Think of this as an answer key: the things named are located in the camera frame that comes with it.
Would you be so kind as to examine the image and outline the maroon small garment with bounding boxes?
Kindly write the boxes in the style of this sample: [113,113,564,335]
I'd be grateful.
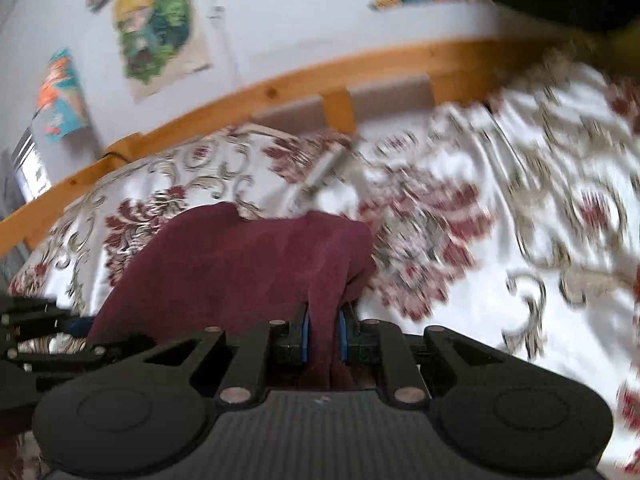
[88,203,375,388]

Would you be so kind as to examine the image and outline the white floral satin bedspread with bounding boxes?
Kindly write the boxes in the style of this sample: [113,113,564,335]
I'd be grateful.
[9,52,639,479]

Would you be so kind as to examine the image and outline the window with metal frame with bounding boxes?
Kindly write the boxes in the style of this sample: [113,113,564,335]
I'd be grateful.
[11,127,51,202]

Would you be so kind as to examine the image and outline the blue orange wall drawing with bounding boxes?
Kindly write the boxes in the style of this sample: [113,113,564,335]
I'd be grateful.
[34,48,90,141]

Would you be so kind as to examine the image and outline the wooden bed frame rail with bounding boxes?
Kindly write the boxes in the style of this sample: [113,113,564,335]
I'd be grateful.
[1,35,594,254]

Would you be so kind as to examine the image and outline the green-haired girl wall drawing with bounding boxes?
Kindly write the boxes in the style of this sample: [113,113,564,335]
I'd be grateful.
[113,0,212,103]

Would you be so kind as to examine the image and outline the white wall cable conduit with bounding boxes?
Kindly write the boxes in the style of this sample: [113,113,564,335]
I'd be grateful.
[199,0,246,94]

